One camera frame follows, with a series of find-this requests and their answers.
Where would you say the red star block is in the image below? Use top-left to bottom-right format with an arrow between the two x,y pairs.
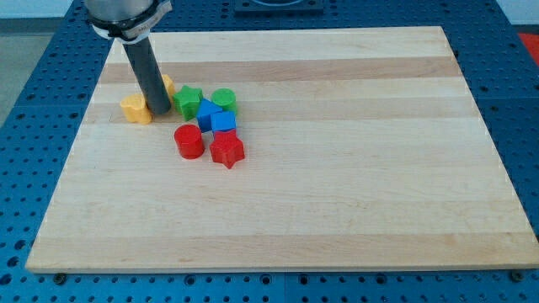
210,129 -> 245,169

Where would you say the green star block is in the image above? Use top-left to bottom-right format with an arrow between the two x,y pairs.
173,85 -> 203,121

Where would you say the blue cube block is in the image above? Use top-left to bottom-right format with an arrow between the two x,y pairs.
210,111 -> 237,133

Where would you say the green cylinder block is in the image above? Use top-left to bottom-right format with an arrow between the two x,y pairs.
211,88 -> 237,114

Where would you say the blue triangle block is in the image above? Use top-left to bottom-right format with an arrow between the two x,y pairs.
196,98 -> 222,133

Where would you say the red cylinder block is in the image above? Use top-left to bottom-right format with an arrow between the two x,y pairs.
173,125 -> 205,159

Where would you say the light wooden board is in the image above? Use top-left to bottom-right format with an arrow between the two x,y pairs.
26,26 -> 538,274

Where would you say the yellow block behind rod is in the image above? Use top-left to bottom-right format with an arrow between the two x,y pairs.
162,74 -> 176,104

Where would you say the yellow heart block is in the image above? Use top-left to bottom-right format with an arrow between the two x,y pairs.
120,93 -> 152,125

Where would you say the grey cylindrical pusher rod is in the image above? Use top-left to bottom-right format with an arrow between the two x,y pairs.
123,38 -> 171,115

